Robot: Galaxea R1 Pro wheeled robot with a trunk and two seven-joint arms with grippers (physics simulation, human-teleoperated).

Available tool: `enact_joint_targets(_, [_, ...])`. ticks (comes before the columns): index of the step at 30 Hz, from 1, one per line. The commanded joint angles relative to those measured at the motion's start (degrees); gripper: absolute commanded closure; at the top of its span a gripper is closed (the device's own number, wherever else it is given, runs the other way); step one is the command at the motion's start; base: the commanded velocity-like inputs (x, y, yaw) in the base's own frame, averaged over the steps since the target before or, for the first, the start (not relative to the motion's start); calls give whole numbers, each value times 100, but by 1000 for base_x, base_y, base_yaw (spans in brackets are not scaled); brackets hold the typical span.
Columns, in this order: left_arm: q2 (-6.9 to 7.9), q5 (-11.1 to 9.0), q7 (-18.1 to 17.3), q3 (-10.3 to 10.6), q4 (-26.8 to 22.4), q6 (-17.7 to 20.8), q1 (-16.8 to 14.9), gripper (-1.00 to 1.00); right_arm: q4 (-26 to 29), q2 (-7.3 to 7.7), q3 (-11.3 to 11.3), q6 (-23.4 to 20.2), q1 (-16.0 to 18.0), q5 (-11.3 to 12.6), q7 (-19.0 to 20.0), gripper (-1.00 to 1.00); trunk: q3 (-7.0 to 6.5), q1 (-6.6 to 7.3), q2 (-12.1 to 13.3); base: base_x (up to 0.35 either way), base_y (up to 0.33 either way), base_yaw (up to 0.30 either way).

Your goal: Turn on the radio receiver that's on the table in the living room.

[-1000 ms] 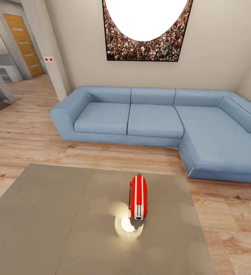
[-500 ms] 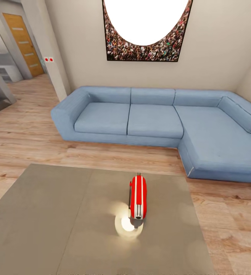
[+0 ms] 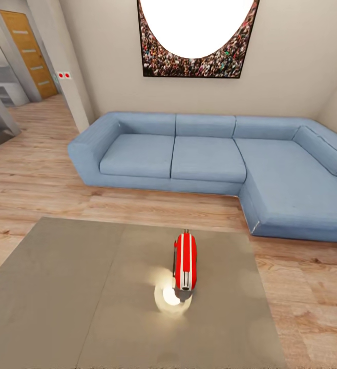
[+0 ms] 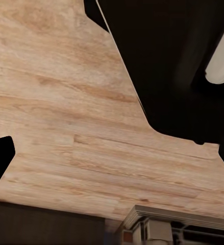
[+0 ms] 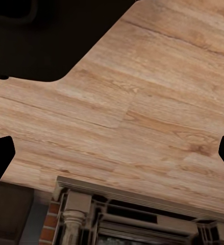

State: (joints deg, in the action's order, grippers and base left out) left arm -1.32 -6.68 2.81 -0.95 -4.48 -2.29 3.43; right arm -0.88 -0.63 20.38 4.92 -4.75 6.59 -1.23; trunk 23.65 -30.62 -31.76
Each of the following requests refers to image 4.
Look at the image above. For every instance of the wood fireplace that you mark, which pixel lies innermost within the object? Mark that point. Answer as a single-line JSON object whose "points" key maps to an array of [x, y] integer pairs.
{"points": [[152, 226]]}

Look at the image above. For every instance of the cabinet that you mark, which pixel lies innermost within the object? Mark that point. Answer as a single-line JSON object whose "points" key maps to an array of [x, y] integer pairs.
{"points": [[25, 225]]}

